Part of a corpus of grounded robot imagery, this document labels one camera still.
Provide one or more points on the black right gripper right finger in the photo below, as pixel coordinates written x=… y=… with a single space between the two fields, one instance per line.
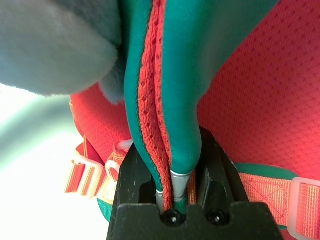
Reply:
x=217 y=175

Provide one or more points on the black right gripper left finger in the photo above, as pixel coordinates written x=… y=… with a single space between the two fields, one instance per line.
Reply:
x=132 y=180

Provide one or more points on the orange and teal backpack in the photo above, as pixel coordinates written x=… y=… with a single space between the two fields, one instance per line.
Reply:
x=262 y=87

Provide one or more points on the grey and white plush toy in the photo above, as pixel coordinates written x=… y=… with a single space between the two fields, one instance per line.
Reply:
x=50 y=45

